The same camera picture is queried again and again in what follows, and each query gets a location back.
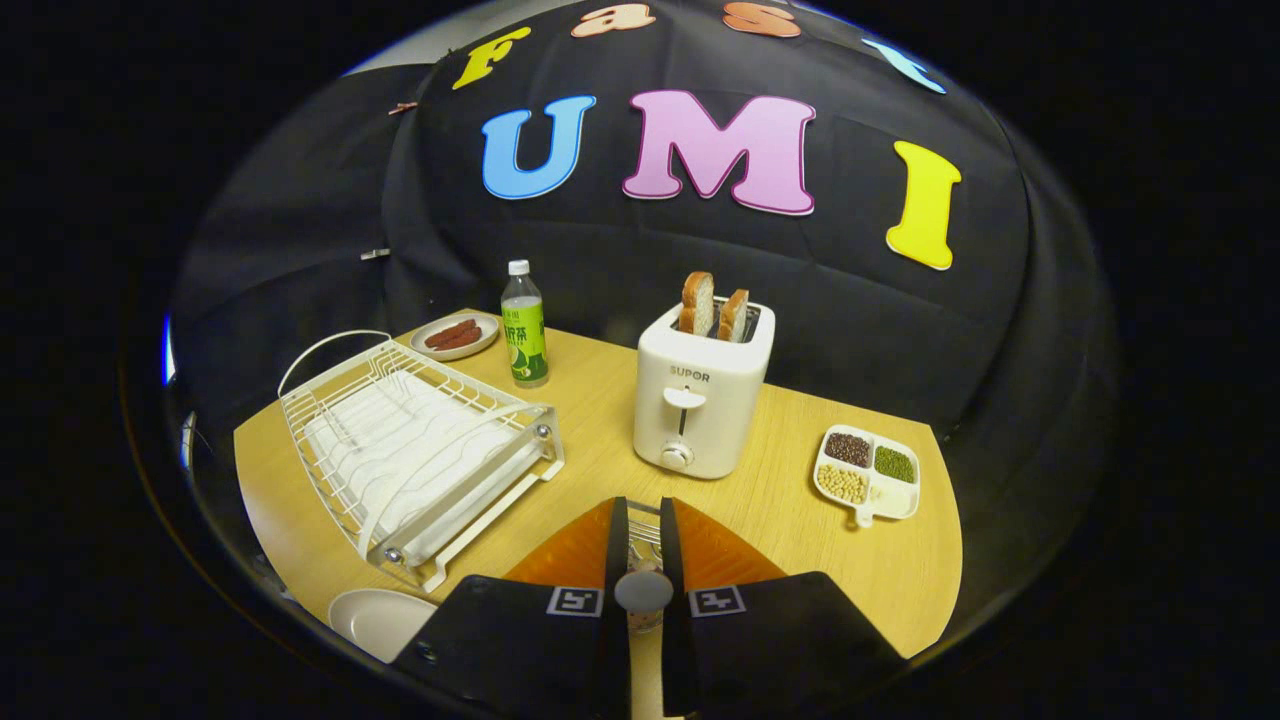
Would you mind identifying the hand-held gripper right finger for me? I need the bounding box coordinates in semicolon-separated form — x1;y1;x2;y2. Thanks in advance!
660;497;906;716

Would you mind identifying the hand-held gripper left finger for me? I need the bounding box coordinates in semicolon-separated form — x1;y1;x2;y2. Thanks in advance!
392;497;631;719

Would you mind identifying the grey plate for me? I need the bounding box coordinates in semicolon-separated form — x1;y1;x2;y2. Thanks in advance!
328;588;439;664

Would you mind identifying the pink-handled metal spoon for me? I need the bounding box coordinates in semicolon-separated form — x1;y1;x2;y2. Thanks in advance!
613;567;675;635

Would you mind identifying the metal wire basket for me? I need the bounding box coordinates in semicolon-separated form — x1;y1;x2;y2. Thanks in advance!
627;503;664;571

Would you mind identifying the white wire dish rack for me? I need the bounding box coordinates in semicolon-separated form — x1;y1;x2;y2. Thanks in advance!
277;330;566;594

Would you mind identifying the white divided bean dish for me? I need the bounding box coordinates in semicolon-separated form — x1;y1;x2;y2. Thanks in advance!
811;424;921;529

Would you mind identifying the small grey dish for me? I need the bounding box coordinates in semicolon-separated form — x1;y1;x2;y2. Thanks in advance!
410;312;501;362

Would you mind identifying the white toaster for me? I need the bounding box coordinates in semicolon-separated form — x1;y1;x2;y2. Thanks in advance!
633;297;777;480

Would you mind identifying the green label drink bottle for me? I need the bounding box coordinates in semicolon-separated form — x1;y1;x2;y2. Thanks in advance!
500;260;550;389

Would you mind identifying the black backdrop cloth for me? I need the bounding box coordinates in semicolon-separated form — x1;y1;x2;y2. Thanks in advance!
165;0;1119;651

